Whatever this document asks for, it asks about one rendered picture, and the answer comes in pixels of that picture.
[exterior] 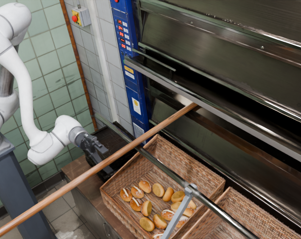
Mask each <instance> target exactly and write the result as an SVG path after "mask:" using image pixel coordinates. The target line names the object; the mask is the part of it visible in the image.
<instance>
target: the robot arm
mask: <svg viewBox="0 0 301 239"><path fill-rule="evenodd" d="M31 20H32V15H31V12H30V10H29V8H28V7H27V6H25V5H24V4H21V3H18V2H13V3H8V4H6V5H4V6H2V7H0V129H1V127H2V125H3V124H4V123H5V122H6V121H7V120H8V119H9V118H10V117H11V116H12V115H13V114H14V113H15V112H16V110H17V109H18V108H19V106H20V112H21V121H22V126H23V129H24V131H25V133H26V135H27V137H28V138H29V140H30V144H29V145H30V147H31V149H30V150H29V151H28V159H29V160H30V161H31V162H32V163H33V164H35V165H43V164H45V163H47V162H49V161H50V160H52V159H53V158H54V157H56V156H57V155H58V154H59V153H60V152H61V151H62V150H63V148H64V147H66V146H67V145H68V144H70V143H73V144H74V145H75V146H76V147H79V148H80V149H82V150H87V152H89V156H90V157H91V159H92V160H93V161H94V162H95V163H96V165H97V164H98V163H100V162H102V159H101V158H100V157H99V155H98V154H97V150H98V151H99V152H101V153H102V154H105V153H107V152H108V149H107V148H105V147H104V146H103V145H102V144H101V143H99V141H98V140H97V137H96V136H93V135H89V132H87V131H86V130H85V129H84V128H83V127H82V126H81V124H80V123H79V122H78V121H77V120H75V119H74V118H72V117H70V116H67V115H61V116H59V117H58V118H57V119H56V122H55V128H54V129H53V130H52V131H51V132H50V133H47V132H46V131H40V130H39V129H37V127H36V126H35V123H34V118H33V91H32V81H31V78H30V75H29V72H28V70H27V68H26V66H25V65H24V63H23V62H22V60H21V58H20V57H19V55H18V50H19V44H20V43H21V42H22V41H23V39H24V36H25V34H26V32H27V30H28V27H29V25H30V23H31ZM14 78H16V80H17V83H18V87H19V93H18V92H17V91H16V90H15V89H14V88H13V84H14ZM10 147H11V145H10V143H8V142H6V141H5V140H4V139H3V138H2V137H1V136H0V152H2V151H3V150H5V149H8V148H10ZM96 149H97V150H96ZM94 151H95V152H94ZM93 152H94V153H93Z"/></svg>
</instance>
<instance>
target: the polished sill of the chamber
mask: <svg viewBox="0 0 301 239"><path fill-rule="evenodd" d="M150 90H151V91H152V92H154V93H155V94H157V95H159V96H160V97H162V98H164V99H166V100H167V101H169V102H171V103H172V104H174V105H176V106H177V107H179V108H181V109H182V108H184V107H186V106H187V105H189V104H190V103H192V101H190V100H189V99H187V98H185V97H183V96H182V95H180V94H178V93H176V92H174V91H173V90H171V89H169V88H167V87H166V86H164V85H162V84H160V83H158V82H155V83H154V84H152V85H150ZM188 113H189V114H191V115H192V116H194V117H196V118H197V119H199V120H201V121H202V122H204V123H206V124H208V125H209V126H211V127H213V128H214V129H216V130H218V131H219V132H221V133H223V134H224V135H226V136H228V137H229V138H231V139H233V140H234V141H236V142H238V143H239V144H241V145H243V146H244V147H246V148H248V149H249V150H251V151H253V152H255V153H256V154H258V155H260V156H261V157H263V158H265V159H266V160H268V161H270V162H271V163H273V164H275V165H276V166H278V167H280V168H281V169H283V170H285V171H286V172H288V173H290V174H291V175H293V176H295V177H297V178H298V179H300V180H301V162H300V161H298V160H296V159H295V158H293V157H291V156H289V155H287V154H286V153H284V152H282V151H280V150H278V149H276V148H275V147H273V146H271V145H269V144H267V143H266V142H264V141H262V140H260V139H259V138H257V137H255V136H253V135H251V134H250V133H248V132H246V131H244V130H242V129H241V128H239V127H237V126H235V125H234V124H232V123H230V122H228V121H226V120H225V119H223V118H221V117H219V116H217V115H215V114H214V113H212V112H210V111H208V110H206V109H205V108H203V107H201V106H199V105H198V106H196V107H194V108H193V109H191V110H190V111H188Z"/></svg>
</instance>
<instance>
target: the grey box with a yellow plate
mask: <svg viewBox="0 0 301 239"><path fill-rule="evenodd" d="M71 11H72V14H73V16H76V14H78V16H76V17H77V22H75V23H76V24H78V25H80V26H81V27H84V26H87V25H89V24H91V19H90V15H89V10H88V9H87V8H85V7H83V6H81V9H78V7H75V8H72V9H71Z"/></svg>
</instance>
